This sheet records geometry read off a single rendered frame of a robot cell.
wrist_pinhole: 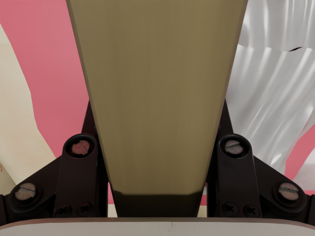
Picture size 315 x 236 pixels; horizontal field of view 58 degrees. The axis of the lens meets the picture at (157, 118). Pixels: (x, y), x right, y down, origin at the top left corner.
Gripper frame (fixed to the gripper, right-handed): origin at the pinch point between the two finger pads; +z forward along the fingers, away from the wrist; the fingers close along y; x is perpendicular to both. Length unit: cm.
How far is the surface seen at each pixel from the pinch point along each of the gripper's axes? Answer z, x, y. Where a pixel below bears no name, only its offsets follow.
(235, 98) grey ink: 5.7, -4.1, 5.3
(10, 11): 6.1, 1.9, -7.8
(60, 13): 6.1, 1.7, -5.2
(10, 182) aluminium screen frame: 5.6, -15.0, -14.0
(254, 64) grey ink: 5.7, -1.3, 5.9
